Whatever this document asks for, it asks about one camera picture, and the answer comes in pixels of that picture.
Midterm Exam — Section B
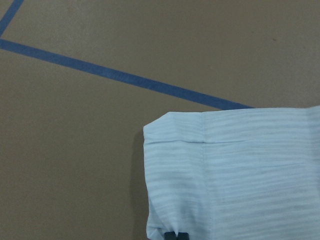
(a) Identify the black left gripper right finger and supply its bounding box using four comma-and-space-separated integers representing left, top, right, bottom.
177, 232, 190, 240

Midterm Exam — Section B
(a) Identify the light blue button shirt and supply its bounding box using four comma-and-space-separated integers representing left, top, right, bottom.
143, 106, 320, 240

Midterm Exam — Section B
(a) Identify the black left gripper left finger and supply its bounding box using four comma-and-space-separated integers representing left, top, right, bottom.
163, 231, 177, 240

